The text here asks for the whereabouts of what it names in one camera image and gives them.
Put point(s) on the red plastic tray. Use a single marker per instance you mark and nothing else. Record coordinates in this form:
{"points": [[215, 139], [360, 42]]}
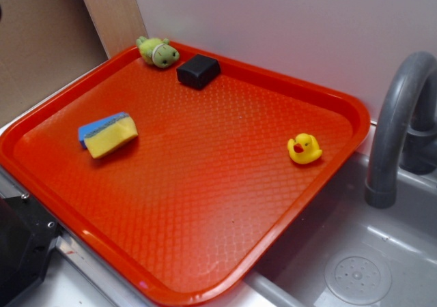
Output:
{"points": [[242, 104]]}

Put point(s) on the black rectangular block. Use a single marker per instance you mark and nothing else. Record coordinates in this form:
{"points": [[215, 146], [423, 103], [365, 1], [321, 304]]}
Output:
{"points": [[198, 71]]}

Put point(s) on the green plush frog toy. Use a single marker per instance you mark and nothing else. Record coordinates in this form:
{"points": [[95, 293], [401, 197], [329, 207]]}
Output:
{"points": [[157, 52]]}

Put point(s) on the light wooden board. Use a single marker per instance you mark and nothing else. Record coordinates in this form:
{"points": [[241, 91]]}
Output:
{"points": [[118, 23]]}

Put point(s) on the yellow rubber duck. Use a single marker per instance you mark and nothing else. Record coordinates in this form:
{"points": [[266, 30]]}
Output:
{"points": [[304, 149]]}

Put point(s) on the yellow green sponge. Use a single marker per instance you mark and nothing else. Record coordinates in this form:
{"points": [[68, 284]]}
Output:
{"points": [[110, 137]]}

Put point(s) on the grey toy faucet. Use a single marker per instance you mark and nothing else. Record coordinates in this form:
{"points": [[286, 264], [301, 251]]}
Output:
{"points": [[405, 136]]}

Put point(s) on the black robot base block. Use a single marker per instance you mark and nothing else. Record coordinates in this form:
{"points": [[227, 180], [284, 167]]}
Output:
{"points": [[28, 237]]}

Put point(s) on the grey toy sink basin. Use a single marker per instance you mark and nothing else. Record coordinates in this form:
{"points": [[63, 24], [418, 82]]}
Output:
{"points": [[341, 245]]}

